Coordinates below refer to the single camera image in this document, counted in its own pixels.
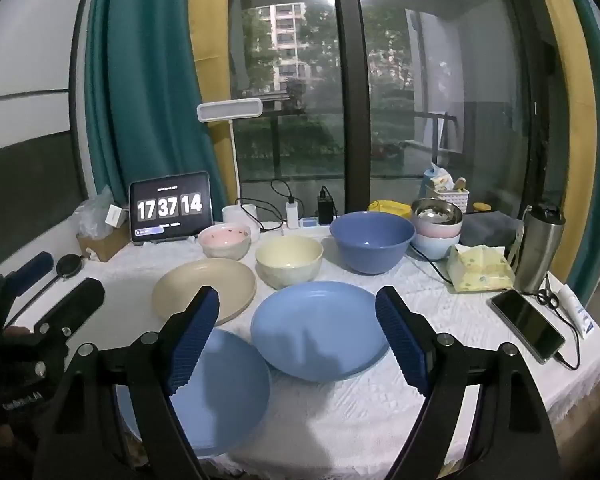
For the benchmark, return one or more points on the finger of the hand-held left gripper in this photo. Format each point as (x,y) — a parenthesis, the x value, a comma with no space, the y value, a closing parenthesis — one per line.
(77,302)
(30,269)

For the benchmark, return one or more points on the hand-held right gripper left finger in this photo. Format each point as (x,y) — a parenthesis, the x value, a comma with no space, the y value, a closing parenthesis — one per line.
(195,342)

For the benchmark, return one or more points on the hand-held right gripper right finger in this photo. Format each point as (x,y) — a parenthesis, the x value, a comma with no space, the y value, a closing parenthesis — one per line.
(405,342)

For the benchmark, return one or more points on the beige plate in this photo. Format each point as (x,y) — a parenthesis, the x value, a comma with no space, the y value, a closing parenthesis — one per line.
(205,285)

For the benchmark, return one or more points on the blue plate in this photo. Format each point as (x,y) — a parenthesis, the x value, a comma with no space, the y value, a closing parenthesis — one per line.
(320,330)
(230,400)

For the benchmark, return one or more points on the pink spotted bowl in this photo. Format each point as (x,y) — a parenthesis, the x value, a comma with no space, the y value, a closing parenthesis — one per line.
(225,240)

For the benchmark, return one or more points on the black round puck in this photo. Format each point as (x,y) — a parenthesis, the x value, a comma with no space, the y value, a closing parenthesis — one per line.
(69,265)

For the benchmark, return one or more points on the clear plastic bag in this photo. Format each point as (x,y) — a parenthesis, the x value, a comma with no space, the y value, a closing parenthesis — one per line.
(92,212)

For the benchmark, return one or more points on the small white box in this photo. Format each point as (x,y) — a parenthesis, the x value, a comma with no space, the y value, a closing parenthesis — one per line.
(116,216)

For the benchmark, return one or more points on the white tablet stand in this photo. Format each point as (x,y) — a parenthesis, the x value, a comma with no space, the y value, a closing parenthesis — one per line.
(152,241)

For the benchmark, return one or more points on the dark blue bowl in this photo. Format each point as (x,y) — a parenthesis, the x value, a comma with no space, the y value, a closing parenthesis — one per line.
(372,250)

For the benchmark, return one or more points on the white textured tablecloth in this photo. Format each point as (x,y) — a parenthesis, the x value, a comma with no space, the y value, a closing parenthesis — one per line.
(340,420)

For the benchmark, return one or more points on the yellow printed tissue pack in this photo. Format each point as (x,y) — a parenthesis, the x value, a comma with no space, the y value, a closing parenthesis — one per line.
(480,270)

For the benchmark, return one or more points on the plain pink bowl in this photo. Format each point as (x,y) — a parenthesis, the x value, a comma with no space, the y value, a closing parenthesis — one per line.
(437,230)

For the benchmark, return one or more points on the cream bowl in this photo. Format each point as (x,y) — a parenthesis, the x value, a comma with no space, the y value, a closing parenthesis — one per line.
(289,262)

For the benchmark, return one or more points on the black smartphone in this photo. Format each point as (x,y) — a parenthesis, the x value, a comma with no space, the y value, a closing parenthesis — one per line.
(527,325)

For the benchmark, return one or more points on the tablet showing clock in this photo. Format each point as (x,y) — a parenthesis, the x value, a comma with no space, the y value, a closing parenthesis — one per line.
(170,205)

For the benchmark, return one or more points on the yellow packet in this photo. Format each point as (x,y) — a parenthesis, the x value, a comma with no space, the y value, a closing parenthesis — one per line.
(390,208)

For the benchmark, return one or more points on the steel bowl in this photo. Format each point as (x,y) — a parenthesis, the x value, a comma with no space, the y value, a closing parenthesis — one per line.
(435,210)

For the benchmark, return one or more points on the grey cloth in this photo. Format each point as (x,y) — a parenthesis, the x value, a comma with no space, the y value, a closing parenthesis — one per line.
(490,227)

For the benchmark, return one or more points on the white basket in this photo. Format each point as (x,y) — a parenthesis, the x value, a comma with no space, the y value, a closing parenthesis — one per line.
(450,200)

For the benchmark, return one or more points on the black scissors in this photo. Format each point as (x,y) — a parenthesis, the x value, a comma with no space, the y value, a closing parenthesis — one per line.
(549,297)

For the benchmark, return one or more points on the white power strip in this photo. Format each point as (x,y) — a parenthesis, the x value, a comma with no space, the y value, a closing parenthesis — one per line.
(309,222)

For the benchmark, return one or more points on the black charger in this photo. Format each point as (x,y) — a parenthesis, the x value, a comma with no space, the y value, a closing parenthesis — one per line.
(325,207)

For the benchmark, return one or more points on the steel tumbler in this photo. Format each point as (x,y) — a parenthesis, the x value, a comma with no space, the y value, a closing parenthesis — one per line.
(537,255)

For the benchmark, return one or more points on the white charger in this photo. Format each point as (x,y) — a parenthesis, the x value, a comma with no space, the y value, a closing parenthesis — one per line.
(292,215)

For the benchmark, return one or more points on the blue tissue packet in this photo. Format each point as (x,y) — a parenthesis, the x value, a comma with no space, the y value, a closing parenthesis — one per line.
(436,180)

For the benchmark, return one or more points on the white cream tube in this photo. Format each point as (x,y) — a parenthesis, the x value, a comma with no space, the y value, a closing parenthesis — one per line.
(577,310)

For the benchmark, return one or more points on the white desk lamp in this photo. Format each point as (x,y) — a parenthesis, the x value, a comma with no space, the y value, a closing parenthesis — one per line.
(230,111)

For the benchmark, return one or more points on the yellow curtain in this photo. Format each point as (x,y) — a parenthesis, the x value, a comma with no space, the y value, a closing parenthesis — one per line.
(207,35)
(570,85)

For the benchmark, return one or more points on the black window frame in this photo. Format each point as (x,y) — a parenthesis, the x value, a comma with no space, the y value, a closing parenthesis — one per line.
(347,85)

